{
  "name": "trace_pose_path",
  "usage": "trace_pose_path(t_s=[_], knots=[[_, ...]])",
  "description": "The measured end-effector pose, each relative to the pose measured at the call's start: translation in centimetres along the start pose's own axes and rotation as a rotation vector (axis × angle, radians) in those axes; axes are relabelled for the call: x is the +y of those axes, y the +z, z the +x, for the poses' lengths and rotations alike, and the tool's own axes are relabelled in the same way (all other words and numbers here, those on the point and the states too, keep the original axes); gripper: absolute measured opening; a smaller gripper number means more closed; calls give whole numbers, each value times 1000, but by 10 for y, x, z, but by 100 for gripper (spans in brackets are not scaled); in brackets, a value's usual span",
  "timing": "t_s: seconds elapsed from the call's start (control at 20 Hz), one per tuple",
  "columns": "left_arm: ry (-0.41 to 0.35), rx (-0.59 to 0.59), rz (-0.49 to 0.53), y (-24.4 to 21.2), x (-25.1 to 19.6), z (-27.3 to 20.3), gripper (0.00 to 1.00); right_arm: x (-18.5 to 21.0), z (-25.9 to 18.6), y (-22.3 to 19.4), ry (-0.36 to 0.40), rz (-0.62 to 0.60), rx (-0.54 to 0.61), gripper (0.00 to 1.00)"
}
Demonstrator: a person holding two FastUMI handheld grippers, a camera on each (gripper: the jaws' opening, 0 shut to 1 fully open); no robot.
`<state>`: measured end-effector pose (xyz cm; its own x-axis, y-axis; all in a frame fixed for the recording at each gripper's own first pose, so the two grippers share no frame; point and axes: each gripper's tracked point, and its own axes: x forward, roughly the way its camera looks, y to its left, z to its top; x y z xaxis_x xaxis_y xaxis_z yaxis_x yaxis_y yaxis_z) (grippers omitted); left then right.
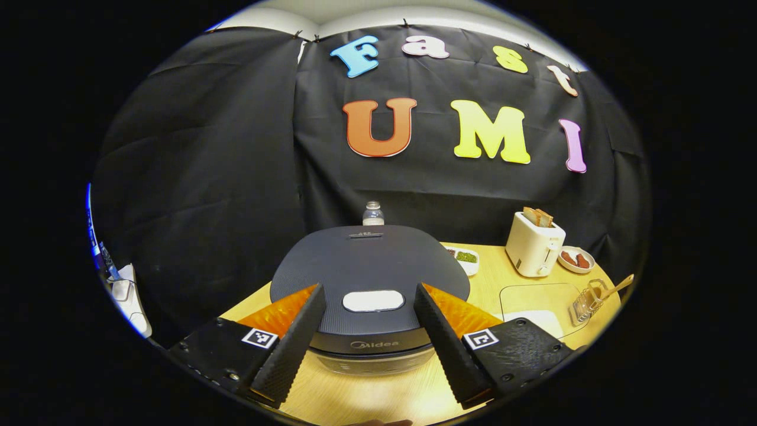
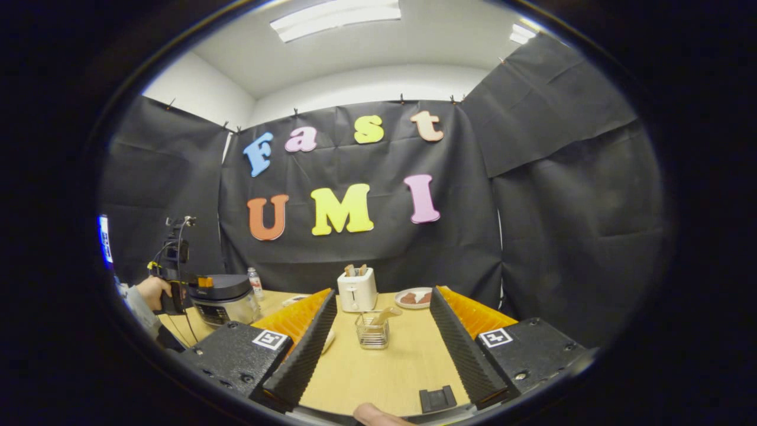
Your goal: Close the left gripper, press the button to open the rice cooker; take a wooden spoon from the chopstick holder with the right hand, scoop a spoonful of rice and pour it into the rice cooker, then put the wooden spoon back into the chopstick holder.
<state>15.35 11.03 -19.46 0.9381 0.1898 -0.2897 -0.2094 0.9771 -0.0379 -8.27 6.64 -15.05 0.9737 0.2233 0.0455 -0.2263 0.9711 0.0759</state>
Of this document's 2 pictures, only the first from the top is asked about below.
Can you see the black backdrop cloth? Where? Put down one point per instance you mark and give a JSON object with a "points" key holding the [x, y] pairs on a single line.
{"points": [[207, 177]]}

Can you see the clear plastic bottle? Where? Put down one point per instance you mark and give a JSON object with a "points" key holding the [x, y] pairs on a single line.
{"points": [[373, 214]]}

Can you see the wooden spoon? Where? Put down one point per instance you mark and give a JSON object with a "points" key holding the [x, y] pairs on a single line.
{"points": [[618, 287]]}

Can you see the white flat device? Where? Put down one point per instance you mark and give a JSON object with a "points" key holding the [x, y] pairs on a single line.
{"points": [[121, 290]]}

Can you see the white side table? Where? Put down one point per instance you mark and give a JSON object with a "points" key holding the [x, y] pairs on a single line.
{"points": [[139, 316]]}

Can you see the brown meat piece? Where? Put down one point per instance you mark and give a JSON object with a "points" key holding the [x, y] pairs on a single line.
{"points": [[568, 258], [582, 261]]}

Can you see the black silver rice cooker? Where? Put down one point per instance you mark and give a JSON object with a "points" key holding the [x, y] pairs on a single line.
{"points": [[366, 260]]}

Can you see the white toaster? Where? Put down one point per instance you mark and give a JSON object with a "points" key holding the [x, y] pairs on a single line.
{"points": [[532, 251]]}

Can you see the clear plastic container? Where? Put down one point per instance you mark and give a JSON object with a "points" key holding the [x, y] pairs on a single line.
{"points": [[532, 296]]}

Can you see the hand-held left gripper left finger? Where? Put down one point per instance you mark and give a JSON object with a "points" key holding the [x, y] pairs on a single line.
{"points": [[290, 355]]}

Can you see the white round plate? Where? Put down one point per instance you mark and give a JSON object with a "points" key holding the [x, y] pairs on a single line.
{"points": [[576, 267]]}

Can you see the computer monitor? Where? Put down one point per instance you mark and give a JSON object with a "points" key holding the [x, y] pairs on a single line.
{"points": [[91, 225]]}

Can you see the white divided condiment dish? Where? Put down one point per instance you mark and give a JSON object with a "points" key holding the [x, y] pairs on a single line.
{"points": [[466, 258]]}

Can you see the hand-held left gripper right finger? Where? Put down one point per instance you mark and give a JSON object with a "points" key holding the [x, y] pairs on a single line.
{"points": [[449, 355]]}

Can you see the toasted bread slice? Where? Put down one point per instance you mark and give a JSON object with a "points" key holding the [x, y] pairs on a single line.
{"points": [[530, 215], [545, 219]]}

